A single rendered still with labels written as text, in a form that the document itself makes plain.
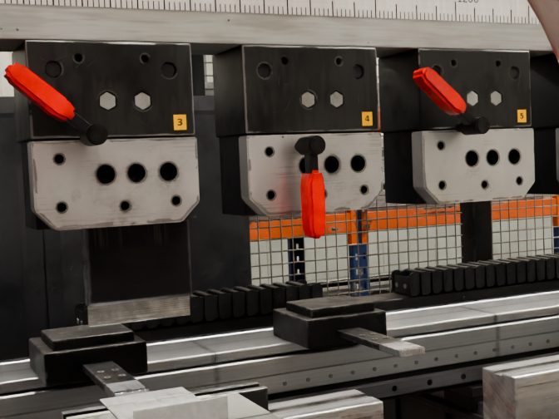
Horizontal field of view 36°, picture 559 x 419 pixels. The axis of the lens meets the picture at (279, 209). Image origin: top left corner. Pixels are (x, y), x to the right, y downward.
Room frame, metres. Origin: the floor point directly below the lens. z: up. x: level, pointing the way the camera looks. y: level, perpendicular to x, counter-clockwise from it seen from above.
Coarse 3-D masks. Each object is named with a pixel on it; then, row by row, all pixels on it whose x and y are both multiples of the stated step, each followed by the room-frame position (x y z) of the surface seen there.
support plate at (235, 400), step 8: (232, 400) 0.82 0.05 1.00; (240, 400) 0.82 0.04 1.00; (248, 400) 0.81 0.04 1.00; (232, 408) 0.79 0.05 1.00; (240, 408) 0.79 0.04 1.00; (248, 408) 0.79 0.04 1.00; (256, 408) 0.79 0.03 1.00; (96, 416) 0.78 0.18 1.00; (104, 416) 0.78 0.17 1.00; (112, 416) 0.78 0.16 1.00; (232, 416) 0.76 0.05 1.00; (240, 416) 0.76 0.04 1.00; (248, 416) 0.76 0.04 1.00; (264, 416) 0.76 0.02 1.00; (272, 416) 0.76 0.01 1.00
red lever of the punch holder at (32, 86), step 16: (16, 64) 0.70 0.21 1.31; (16, 80) 0.70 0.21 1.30; (32, 80) 0.71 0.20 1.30; (32, 96) 0.71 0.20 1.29; (48, 96) 0.71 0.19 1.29; (64, 96) 0.72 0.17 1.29; (48, 112) 0.72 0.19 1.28; (64, 112) 0.72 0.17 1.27; (80, 128) 0.73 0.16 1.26; (96, 128) 0.72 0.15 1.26; (96, 144) 0.72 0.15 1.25
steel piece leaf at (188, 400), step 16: (160, 400) 0.82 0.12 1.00; (176, 400) 0.82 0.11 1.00; (192, 400) 0.82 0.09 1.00; (208, 400) 0.74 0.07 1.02; (224, 400) 0.75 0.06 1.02; (128, 416) 0.77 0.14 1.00; (144, 416) 0.72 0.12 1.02; (160, 416) 0.72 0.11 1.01; (176, 416) 0.73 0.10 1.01; (192, 416) 0.74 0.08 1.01; (208, 416) 0.74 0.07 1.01; (224, 416) 0.75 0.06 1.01
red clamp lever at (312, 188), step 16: (304, 144) 0.81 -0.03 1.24; (320, 144) 0.81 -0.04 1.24; (304, 160) 0.83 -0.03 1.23; (304, 176) 0.82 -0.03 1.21; (320, 176) 0.81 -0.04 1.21; (304, 192) 0.82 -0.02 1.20; (320, 192) 0.81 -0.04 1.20; (304, 208) 0.82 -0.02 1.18; (320, 208) 0.81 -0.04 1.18; (304, 224) 0.82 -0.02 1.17; (320, 224) 0.81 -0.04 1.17
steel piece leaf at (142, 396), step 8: (144, 392) 0.85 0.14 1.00; (152, 392) 0.85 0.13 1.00; (160, 392) 0.85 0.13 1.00; (168, 392) 0.85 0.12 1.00; (176, 392) 0.85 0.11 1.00; (184, 392) 0.84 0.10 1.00; (104, 400) 0.83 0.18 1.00; (112, 400) 0.83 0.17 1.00; (120, 400) 0.83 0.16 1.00; (128, 400) 0.83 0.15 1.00; (136, 400) 0.82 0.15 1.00; (144, 400) 0.82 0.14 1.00
